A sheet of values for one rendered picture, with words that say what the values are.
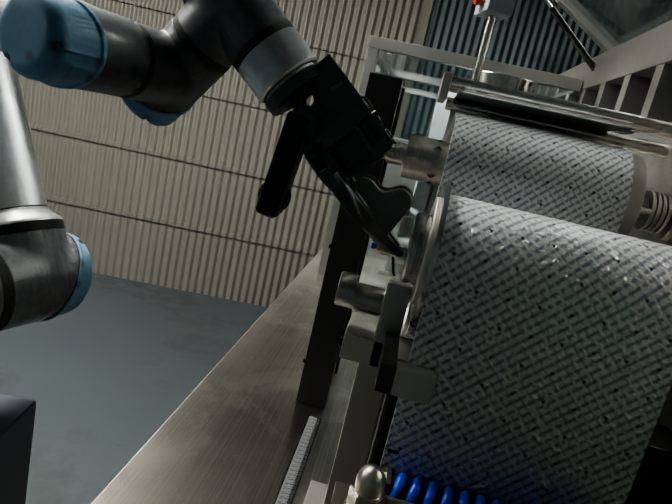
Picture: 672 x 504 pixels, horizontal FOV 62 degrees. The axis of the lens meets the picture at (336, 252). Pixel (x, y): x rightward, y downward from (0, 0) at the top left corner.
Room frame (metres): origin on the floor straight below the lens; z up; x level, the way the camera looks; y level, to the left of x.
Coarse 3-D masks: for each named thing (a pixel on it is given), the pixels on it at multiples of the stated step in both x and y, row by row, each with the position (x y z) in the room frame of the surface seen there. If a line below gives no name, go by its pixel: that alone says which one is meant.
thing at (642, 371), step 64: (448, 320) 0.50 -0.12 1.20; (448, 384) 0.50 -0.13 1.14; (512, 384) 0.50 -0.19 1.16; (576, 384) 0.49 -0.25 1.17; (640, 384) 0.49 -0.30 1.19; (384, 448) 0.51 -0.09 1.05; (448, 448) 0.50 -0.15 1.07; (512, 448) 0.50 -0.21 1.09; (576, 448) 0.49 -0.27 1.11; (640, 448) 0.48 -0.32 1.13
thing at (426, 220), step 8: (416, 216) 0.57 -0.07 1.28; (424, 216) 0.56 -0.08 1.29; (416, 224) 0.55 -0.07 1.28; (424, 224) 0.55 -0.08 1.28; (416, 232) 0.54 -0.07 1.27; (424, 232) 0.54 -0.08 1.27; (416, 240) 0.54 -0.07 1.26; (424, 240) 0.54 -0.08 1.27; (408, 248) 0.56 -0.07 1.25; (416, 248) 0.53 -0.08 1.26; (424, 248) 0.53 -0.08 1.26; (408, 256) 0.54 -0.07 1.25; (416, 256) 0.53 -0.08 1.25; (408, 264) 0.54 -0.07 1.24; (416, 264) 0.54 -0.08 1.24; (408, 272) 0.54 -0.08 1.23; (416, 272) 0.54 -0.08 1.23; (408, 280) 0.55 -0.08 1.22; (416, 280) 0.54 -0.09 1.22
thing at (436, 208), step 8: (440, 200) 0.56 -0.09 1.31; (432, 208) 0.60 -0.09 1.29; (440, 208) 0.54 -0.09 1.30; (432, 216) 0.56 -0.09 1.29; (432, 224) 0.53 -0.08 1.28; (432, 232) 0.52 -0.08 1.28; (432, 240) 0.52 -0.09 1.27; (424, 256) 0.52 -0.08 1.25; (424, 264) 0.51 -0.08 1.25; (424, 272) 0.51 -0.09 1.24; (416, 288) 0.52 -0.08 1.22; (416, 296) 0.53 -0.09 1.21
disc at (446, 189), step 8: (448, 184) 0.56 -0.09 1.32; (448, 192) 0.54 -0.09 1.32; (448, 200) 0.53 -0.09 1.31; (440, 216) 0.52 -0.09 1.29; (440, 224) 0.51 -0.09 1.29; (440, 232) 0.50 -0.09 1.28; (440, 240) 0.50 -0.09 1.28; (432, 248) 0.51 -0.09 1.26; (432, 256) 0.50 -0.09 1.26; (432, 264) 0.50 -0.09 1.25; (432, 272) 0.50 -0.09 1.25; (424, 280) 0.50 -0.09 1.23; (424, 288) 0.50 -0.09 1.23; (424, 296) 0.50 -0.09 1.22; (416, 304) 0.52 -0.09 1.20; (416, 312) 0.52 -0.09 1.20
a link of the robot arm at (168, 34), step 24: (168, 24) 0.60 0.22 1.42; (168, 48) 0.58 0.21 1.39; (192, 48) 0.59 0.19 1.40; (168, 72) 0.57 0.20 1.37; (192, 72) 0.60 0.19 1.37; (216, 72) 0.61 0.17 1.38; (144, 96) 0.57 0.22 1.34; (168, 96) 0.59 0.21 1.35; (192, 96) 0.62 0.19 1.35; (168, 120) 0.63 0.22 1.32
